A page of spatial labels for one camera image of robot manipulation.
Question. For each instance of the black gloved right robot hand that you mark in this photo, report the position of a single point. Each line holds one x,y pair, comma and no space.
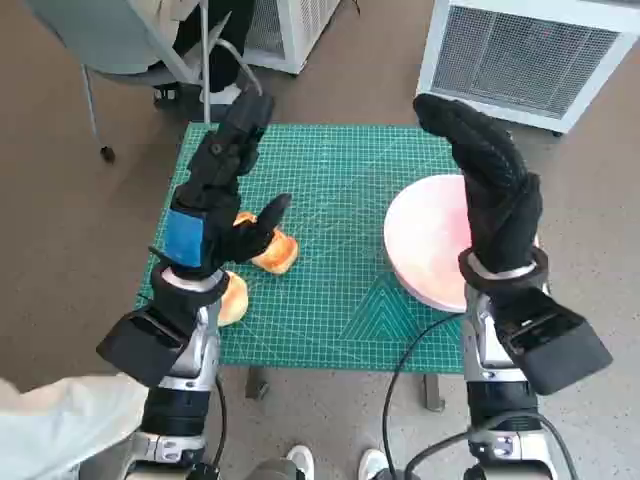
500,210

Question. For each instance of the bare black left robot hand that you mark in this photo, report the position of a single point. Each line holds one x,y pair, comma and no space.
220,235

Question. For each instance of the square pull-apart toy bread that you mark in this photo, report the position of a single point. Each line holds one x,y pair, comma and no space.
280,255

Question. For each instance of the round toy bread bun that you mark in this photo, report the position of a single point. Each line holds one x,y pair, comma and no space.
235,300

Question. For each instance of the pink bowl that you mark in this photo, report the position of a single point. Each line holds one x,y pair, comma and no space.
420,240

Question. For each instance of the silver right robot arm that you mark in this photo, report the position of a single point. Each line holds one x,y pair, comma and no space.
495,410

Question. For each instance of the green cutting mat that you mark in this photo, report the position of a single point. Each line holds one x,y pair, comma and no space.
340,200

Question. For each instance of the large white grilled unit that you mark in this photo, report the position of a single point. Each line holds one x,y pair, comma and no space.
525,55

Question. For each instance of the small white grilled unit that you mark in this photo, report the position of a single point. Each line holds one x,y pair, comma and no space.
295,30

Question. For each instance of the grey chair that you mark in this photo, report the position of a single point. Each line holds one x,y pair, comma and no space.
100,40

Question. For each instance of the white shoe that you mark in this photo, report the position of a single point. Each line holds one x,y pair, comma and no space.
372,462
301,460

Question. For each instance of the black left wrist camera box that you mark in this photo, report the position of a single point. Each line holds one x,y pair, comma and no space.
135,345

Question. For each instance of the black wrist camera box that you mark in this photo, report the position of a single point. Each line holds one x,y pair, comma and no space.
555,350
135,345

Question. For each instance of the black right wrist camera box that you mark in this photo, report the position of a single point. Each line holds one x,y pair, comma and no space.
555,350

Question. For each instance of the grey table leg bracket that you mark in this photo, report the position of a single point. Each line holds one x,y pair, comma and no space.
434,392
257,384

